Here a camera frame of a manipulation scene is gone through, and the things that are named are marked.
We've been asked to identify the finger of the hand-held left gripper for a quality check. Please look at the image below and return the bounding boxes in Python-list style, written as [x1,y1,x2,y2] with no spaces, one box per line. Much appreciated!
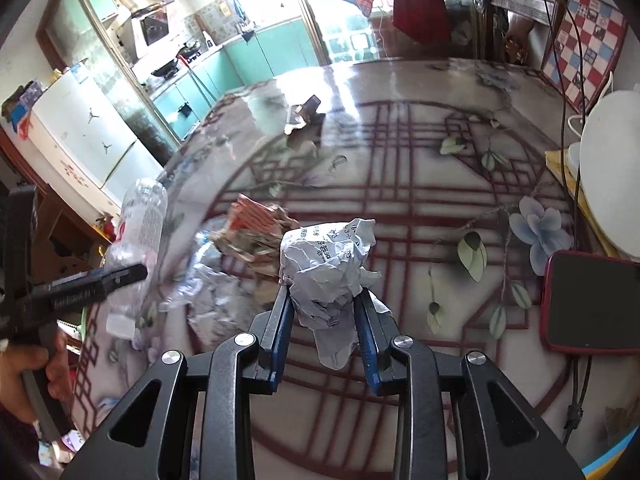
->
[31,263,149,312]

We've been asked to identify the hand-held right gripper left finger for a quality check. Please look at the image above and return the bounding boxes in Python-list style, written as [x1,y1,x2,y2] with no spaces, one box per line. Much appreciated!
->
[60,285,296,480]

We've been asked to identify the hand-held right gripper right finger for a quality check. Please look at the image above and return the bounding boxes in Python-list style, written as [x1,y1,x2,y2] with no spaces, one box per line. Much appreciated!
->
[352,290,586,480]

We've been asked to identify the clear plastic bottle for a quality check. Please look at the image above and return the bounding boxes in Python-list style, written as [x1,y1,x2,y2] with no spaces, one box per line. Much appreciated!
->
[106,177,169,338]

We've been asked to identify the person's left hand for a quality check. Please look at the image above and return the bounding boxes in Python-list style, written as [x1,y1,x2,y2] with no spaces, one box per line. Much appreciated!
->
[0,330,73,427]

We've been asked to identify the crumpled clear plastic wrapper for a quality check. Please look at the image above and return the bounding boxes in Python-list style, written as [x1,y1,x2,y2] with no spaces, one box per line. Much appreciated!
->
[162,230,228,311]

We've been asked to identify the blue red plastic bag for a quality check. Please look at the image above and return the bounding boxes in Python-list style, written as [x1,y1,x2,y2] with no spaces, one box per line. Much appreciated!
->
[9,101,37,139]

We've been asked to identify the white refrigerator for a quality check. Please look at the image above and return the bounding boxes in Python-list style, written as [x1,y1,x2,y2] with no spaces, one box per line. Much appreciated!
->
[20,72,166,211]

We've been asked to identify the crumpled red paper wrapper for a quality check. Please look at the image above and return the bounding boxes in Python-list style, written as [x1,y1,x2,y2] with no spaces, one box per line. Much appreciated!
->
[215,194,301,273]

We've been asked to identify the dark bag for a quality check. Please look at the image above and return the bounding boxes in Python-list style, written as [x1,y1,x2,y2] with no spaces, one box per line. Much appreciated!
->
[1,82,32,117]

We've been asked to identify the black wok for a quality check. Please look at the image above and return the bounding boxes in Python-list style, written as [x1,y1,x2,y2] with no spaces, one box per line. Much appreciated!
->
[150,57,182,79]

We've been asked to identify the phone in red case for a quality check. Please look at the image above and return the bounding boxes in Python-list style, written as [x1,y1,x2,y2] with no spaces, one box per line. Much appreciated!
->
[541,250,640,356]

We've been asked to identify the range hood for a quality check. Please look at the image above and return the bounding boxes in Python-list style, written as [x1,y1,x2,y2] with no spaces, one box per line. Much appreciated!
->
[112,0,187,57]

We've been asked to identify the blue yellow booklet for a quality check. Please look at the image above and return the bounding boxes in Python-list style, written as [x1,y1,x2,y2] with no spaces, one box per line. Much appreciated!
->
[582,425,640,480]

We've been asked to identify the teal lower kitchen cabinets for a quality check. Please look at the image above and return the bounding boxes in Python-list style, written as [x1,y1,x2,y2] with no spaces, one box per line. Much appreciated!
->
[150,17,322,141]

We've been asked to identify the white round fan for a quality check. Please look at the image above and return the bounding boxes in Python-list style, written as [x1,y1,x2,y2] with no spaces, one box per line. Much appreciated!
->
[580,89,640,261]

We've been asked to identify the dark wooden chair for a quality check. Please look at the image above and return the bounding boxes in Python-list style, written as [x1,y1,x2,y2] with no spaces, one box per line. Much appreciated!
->
[470,0,568,68]

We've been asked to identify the red hanging garment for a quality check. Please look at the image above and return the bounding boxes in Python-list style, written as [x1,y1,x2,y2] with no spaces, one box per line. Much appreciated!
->
[392,0,453,46]

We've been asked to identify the red handled broom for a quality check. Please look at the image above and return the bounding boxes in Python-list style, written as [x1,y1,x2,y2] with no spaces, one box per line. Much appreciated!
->
[179,55,222,107]

